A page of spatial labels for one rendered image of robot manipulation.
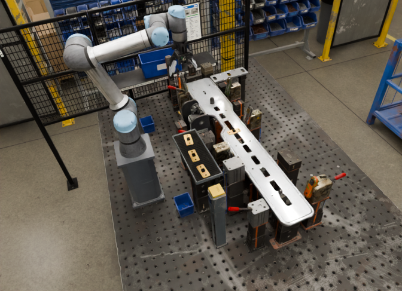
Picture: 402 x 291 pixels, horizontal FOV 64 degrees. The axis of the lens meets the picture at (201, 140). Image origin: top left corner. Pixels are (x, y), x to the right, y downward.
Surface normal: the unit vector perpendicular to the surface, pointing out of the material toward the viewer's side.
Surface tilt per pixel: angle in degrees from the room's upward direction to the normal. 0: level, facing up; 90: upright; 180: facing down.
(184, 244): 0
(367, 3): 90
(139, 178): 90
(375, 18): 91
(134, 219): 0
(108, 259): 0
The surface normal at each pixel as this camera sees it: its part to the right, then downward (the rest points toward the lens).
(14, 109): 0.33, 0.70
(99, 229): -0.07, -0.73
